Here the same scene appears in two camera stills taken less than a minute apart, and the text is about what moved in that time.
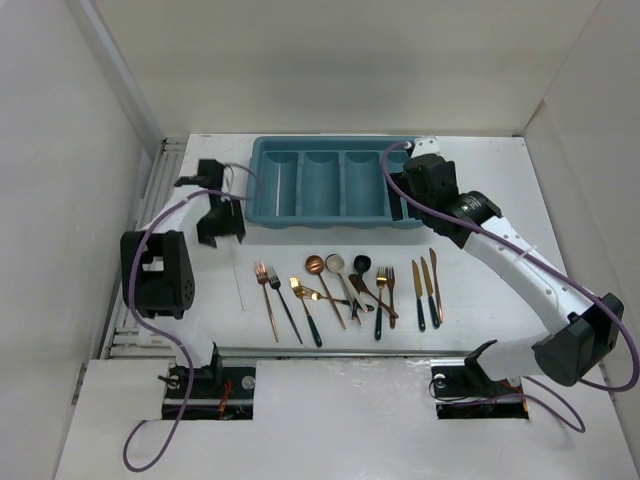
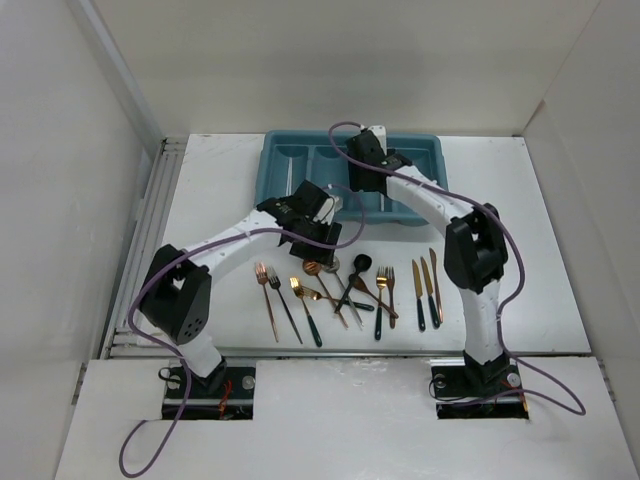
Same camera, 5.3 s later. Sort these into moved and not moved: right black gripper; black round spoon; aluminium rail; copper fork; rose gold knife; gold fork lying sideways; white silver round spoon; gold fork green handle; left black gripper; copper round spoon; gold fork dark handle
Moved: left black gripper; right black gripper; white silver round spoon; black round spoon
Not moved: copper round spoon; gold fork dark handle; copper fork; aluminium rail; gold fork green handle; rose gold knife; gold fork lying sideways
